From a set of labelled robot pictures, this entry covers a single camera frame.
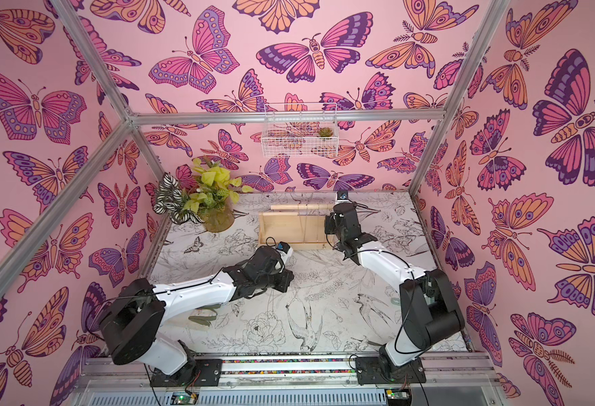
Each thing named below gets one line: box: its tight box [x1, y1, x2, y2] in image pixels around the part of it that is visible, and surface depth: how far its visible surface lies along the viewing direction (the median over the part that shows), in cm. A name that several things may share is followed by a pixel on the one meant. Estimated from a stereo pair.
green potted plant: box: [152, 155, 255, 233], surface depth 93 cm
